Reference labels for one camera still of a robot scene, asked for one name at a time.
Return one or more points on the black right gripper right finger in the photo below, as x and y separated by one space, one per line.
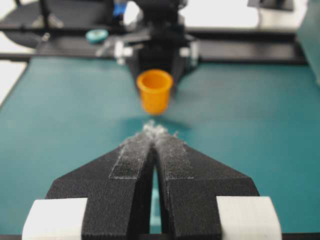
204 199

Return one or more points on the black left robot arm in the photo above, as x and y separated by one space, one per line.
159 8

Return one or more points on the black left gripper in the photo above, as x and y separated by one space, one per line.
151 33

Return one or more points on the black aluminium frame rail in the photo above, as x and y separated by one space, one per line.
221 46

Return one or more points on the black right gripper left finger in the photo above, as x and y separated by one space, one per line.
108 198

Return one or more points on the orange plastic cup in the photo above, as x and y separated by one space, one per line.
154 87

